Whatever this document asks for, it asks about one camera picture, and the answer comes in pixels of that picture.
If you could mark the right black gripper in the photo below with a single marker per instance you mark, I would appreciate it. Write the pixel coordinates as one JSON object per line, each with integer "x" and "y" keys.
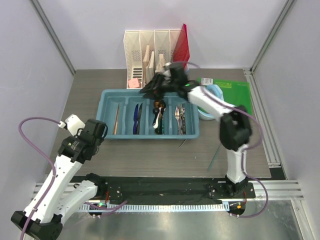
{"x": 152, "y": 86}

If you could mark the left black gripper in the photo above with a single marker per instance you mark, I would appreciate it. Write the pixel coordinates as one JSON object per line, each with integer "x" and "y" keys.
{"x": 79, "y": 130}

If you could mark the black measuring spoon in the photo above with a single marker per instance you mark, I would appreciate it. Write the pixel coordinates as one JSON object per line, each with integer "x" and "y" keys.
{"x": 156, "y": 112}

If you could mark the purple handled utensil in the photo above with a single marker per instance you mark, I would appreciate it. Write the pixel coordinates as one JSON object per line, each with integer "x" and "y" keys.
{"x": 135, "y": 119}

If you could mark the blue plastic cutlery tray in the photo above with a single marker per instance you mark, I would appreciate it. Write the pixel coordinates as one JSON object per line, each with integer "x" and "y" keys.
{"x": 128, "y": 99}

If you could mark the white ceramic spoon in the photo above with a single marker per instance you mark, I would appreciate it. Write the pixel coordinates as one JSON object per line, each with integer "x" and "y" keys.
{"x": 157, "y": 124}

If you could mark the patterned handle fork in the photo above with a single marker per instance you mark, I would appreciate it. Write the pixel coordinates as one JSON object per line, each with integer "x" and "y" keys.
{"x": 183, "y": 124}

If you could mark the black knife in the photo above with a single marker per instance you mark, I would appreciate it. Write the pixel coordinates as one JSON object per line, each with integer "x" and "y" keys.
{"x": 139, "y": 118}

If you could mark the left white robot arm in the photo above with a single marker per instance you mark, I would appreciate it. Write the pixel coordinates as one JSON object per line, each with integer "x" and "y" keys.
{"x": 44, "y": 217}

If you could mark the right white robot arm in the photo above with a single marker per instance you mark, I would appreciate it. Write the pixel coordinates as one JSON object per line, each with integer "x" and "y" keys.
{"x": 234, "y": 126}

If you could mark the wooden board middle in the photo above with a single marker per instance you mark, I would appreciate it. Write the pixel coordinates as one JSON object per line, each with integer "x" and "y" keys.
{"x": 150, "y": 69}

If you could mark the pink cube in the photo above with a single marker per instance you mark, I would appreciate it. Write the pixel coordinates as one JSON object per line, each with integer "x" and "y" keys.
{"x": 134, "y": 83}

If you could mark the wooden board right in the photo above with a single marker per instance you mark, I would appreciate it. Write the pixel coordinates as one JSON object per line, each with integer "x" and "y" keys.
{"x": 161, "y": 63}

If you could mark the light wooden board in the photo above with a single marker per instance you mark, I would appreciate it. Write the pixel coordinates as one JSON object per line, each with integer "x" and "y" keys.
{"x": 145, "y": 63}

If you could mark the white file organizer rack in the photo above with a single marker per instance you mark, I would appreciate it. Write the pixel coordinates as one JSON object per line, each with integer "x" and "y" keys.
{"x": 135, "y": 42}

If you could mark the blue headphones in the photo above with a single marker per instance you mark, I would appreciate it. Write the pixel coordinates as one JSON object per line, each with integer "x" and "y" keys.
{"x": 207, "y": 112}

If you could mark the green cutting mat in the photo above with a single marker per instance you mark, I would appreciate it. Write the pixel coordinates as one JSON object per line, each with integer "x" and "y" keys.
{"x": 233, "y": 92}

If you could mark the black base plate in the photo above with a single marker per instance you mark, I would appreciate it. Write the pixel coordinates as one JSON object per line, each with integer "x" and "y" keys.
{"x": 167, "y": 191}

